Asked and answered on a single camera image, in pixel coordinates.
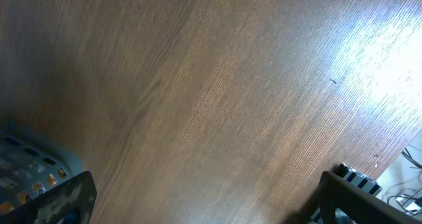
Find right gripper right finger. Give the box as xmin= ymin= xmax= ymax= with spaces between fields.
xmin=318 ymin=171 xmax=420 ymax=224

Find grey plastic shopping basket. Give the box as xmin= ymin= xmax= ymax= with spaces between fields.
xmin=1 ymin=128 xmax=83 ymax=215

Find cables on floor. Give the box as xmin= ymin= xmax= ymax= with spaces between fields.
xmin=387 ymin=148 xmax=422 ymax=217

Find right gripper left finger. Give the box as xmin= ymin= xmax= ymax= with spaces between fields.
xmin=1 ymin=171 xmax=97 ymax=224

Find metal base rail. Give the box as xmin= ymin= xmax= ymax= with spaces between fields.
xmin=309 ymin=163 xmax=383 ymax=224

